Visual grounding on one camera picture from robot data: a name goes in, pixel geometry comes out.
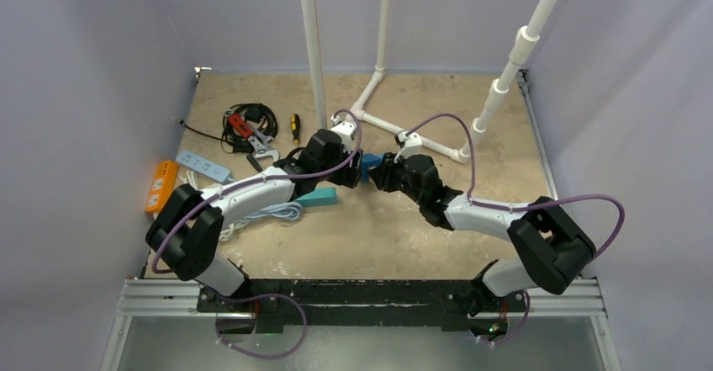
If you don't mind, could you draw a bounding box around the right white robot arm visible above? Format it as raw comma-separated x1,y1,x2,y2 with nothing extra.
369,153,596,310

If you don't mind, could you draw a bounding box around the blue cube socket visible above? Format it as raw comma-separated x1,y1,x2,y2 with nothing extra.
361,152,383,183

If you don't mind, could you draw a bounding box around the light blue coiled cord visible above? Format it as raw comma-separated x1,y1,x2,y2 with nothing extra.
234,201,304,227

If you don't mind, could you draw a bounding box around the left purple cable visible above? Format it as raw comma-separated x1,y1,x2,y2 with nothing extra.
150,109,364,360

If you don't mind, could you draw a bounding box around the light blue power strip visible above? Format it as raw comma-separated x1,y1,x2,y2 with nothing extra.
175,150,234,183

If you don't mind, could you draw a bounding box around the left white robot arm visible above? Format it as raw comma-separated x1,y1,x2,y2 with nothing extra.
145,122,362,311

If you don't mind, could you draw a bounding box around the silver adjustable wrench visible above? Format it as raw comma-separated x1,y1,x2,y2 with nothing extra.
246,125,280,162

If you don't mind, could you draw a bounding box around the black coiled cable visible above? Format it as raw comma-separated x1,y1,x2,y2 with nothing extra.
175,103,279,155

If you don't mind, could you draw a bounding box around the white PVC pipe frame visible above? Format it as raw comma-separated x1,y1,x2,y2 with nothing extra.
296,0,580,164

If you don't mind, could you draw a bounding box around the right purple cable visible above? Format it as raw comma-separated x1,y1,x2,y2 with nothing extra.
398,113,626,347

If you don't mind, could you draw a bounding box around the yellow black screwdriver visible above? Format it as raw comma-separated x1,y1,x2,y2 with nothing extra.
290,114,302,146

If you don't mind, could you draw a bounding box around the small claw hammer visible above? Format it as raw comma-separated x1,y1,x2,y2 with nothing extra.
246,154,263,172

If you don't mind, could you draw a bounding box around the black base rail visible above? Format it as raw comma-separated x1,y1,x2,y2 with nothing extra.
197,278,526,334

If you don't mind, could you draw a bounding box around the purple cable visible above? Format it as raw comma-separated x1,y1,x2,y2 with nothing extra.
398,113,626,347
150,109,364,360

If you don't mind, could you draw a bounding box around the orange power strip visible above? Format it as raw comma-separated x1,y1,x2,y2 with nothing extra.
145,160,178,214

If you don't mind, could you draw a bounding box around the teal rectangular box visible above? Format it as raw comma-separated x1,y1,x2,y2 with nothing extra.
294,188,338,208

